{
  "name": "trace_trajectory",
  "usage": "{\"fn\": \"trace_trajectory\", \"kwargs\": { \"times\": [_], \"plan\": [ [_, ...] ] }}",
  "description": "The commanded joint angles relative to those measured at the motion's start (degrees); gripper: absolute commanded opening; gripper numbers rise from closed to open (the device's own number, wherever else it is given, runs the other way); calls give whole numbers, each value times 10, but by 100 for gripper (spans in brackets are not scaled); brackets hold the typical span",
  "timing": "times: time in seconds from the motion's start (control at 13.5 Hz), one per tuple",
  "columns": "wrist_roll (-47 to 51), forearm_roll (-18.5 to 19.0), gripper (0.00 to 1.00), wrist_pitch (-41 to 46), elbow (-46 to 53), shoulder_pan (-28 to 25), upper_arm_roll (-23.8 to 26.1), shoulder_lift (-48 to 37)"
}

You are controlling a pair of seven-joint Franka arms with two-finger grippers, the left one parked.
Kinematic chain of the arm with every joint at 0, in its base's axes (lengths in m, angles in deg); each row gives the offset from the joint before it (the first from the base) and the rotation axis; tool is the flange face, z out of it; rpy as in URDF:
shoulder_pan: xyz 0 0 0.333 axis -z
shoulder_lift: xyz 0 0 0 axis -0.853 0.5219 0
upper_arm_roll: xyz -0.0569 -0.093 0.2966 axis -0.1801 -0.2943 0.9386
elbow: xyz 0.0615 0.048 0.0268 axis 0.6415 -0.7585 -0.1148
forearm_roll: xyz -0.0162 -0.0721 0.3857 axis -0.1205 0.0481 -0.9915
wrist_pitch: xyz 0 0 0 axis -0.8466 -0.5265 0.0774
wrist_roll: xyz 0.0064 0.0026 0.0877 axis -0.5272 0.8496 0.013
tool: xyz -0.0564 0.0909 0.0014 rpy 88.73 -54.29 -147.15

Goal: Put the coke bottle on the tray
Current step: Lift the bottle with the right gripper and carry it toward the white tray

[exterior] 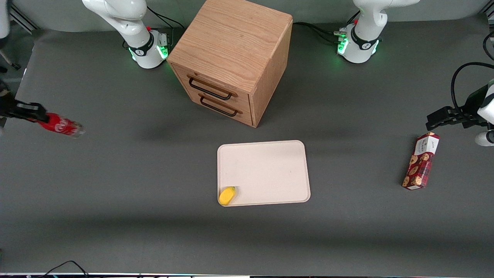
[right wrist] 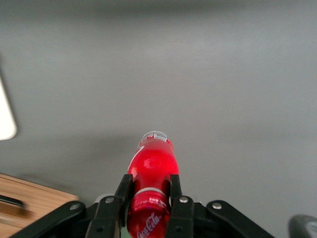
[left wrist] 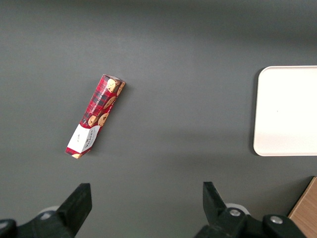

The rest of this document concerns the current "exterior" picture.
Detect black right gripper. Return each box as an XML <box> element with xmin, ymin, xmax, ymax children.
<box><xmin>0</xmin><ymin>79</ymin><xmax>47</xmax><ymax>123</ymax></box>

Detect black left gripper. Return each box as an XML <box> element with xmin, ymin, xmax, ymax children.
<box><xmin>426</xmin><ymin>84</ymin><xmax>491</xmax><ymax>131</ymax></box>

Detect red coke bottle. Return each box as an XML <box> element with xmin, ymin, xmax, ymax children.
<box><xmin>37</xmin><ymin>112</ymin><xmax>85</xmax><ymax>138</ymax></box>

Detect white rectangular tray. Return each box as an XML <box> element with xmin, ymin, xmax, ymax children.
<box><xmin>217</xmin><ymin>140</ymin><xmax>311</xmax><ymax>207</ymax></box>

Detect red tartan cookie box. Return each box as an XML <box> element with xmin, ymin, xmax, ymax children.
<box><xmin>401</xmin><ymin>132</ymin><xmax>440</xmax><ymax>191</ymax></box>

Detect wooden drawer front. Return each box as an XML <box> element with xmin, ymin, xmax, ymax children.
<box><xmin>172</xmin><ymin>64</ymin><xmax>252</xmax><ymax>114</ymax></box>
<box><xmin>189</xmin><ymin>91</ymin><xmax>254</xmax><ymax>127</ymax></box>

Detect yellow lemon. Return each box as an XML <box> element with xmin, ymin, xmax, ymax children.
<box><xmin>218</xmin><ymin>186</ymin><xmax>237</xmax><ymax>206</ymax></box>

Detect wooden drawer cabinet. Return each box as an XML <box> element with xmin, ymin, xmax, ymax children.
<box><xmin>167</xmin><ymin>0</ymin><xmax>294</xmax><ymax>128</ymax></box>

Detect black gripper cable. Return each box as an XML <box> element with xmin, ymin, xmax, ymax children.
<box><xmin>451</xmin><ymin>62</ymin><xmax>494</xmax><ymax>112</ymax></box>

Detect dark metal drawer handle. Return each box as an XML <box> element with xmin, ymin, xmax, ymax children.
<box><xmin>200</xmin><ymin>97</ymin><xmax>238</xmax><ymax>117</ymax></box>
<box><xmin>188</xmin><ymin>77</ymin><xmax>233</xmax><ymax>101</ymax></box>

